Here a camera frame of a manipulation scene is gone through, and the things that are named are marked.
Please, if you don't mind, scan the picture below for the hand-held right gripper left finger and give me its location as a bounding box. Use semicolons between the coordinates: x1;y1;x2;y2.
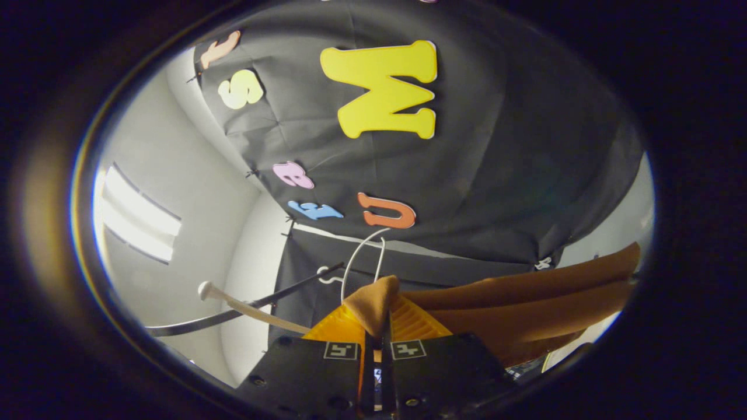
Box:
236;302;376;418

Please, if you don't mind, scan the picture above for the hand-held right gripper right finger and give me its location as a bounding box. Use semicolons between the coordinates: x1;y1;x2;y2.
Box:
381;293;519;417

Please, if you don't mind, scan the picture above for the white clothes hanger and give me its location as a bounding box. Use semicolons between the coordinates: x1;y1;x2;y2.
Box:
317;227;392;303
198;281;311;335

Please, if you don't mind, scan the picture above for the brown shirt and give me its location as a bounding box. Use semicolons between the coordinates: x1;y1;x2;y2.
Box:
341;242;641;368

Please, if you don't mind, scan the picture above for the black clothes rack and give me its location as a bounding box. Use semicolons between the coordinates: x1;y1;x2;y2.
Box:
145;262;345;338

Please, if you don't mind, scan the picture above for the black backdrop cloth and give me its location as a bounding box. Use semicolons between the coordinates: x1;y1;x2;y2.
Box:
193;0;645;345

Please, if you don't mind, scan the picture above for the ceiling light panel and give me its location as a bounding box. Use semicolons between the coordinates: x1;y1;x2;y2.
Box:
99;163;183;266

